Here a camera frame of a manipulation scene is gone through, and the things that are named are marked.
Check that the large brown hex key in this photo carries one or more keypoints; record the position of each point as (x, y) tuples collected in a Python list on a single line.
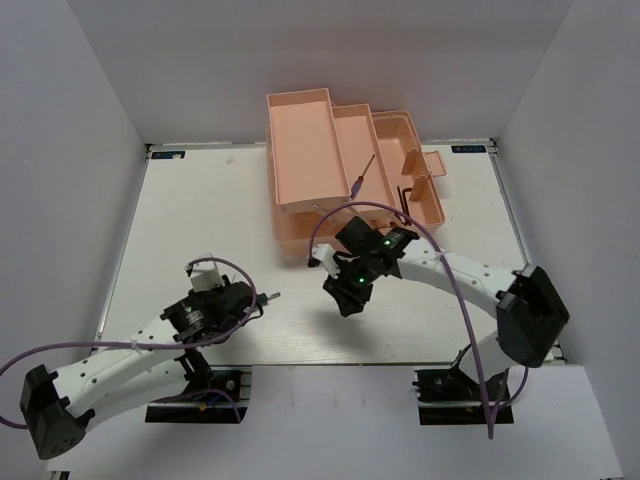
[(404, 194)]

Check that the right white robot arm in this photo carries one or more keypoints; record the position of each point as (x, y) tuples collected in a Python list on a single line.
[(524, 303)]

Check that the pink plastic tool box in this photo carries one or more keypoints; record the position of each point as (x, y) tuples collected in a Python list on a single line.
[(315, 152)]

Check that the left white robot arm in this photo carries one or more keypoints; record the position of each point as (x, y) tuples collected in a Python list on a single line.
[(162, 361)]

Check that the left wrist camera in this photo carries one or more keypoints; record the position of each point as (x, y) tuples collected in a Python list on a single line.
[(203, 274)]

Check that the left blue label sticker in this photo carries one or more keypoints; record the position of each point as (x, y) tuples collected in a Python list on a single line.
[(167, 155)]

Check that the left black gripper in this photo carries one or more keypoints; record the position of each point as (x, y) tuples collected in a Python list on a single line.
[(205, 294)]

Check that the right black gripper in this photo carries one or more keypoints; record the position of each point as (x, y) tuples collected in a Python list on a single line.
[(347, 299)]

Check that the stubby green screwdriver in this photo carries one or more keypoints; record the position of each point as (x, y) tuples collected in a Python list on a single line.
[(263, 299)]

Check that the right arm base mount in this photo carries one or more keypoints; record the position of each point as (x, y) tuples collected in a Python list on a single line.
[(447, 399)]

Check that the blue red screwdriver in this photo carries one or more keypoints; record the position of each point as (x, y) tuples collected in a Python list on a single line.
[(356, 186)]

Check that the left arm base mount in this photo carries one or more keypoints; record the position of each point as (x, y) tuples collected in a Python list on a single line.
[(222, 399)]

